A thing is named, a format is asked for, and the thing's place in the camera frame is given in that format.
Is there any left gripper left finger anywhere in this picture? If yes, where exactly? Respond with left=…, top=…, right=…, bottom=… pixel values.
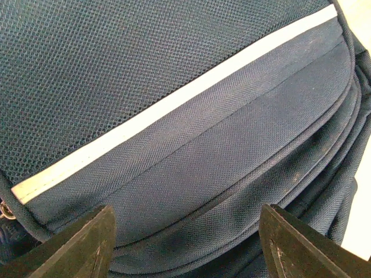
left=1, top=206, right=116, bottom=277

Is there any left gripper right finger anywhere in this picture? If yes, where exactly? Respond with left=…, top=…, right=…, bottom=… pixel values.
left=259, top=204, right=370, bottom=277

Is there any navy blue student backpack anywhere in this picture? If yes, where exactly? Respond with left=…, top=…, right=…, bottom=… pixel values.
left=1, top=1, right=370, bottom=277

